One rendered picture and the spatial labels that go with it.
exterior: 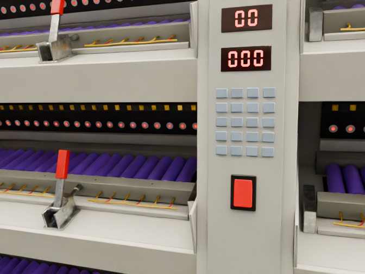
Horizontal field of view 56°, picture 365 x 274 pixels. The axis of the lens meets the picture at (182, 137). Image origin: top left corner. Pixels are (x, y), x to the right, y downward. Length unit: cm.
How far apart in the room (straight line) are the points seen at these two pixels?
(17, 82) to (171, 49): 19
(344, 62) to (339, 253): 18
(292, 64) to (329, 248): 18
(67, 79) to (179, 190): 18
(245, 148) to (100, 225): 20
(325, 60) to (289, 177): 11
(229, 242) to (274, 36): 20
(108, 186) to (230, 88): 22
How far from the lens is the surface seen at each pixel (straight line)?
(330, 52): 33
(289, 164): 33
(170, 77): 35
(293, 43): 33
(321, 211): 41
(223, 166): 33
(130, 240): 40
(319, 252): 38
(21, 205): 52
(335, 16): 40
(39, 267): 67
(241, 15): 34
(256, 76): 32
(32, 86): 45
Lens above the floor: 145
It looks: 5 degrees down
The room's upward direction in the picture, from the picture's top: straight up
